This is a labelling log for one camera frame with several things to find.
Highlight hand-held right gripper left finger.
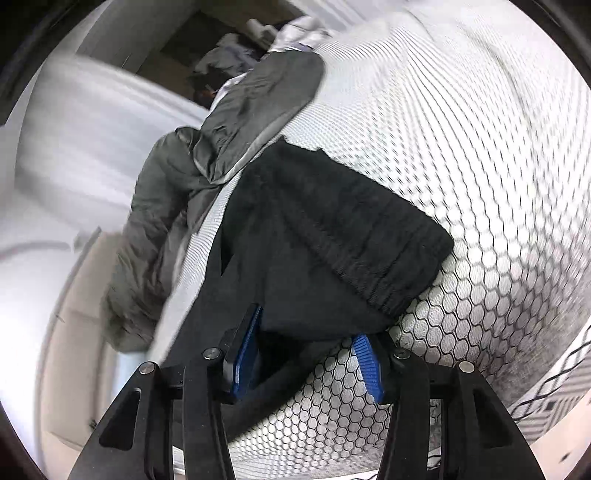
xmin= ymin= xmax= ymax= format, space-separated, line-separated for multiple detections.
xmin=68 ymin=305 xmax=265 ymax=480

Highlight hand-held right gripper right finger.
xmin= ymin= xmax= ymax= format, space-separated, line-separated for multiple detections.
xmin=352 ymin=332 xmax=548 ymax=480

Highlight black pants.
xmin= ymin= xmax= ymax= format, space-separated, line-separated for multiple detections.
xmin=164 ymin=138 xmax=455 ymax=409

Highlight grey puffer jacket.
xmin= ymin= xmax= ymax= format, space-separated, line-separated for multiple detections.
xmin=104 ymin=54 xmax=327 ymax=352

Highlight geometric patterned cloth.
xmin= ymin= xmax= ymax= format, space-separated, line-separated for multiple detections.
xmin=508 ymin=323 xmax=591 ymax=480

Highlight white cabinet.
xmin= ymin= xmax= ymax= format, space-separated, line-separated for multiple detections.
xmin=0 ymin=53 xmax=208 ymax=252

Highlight grey clothes pile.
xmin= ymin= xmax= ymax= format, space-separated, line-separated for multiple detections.
xmin=188 ymin=31 xmax=274 ymax=95

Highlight white crumpled cloth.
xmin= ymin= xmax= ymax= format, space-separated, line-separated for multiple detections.
xmin=267 ymin=15 xmax=334 ymax=54

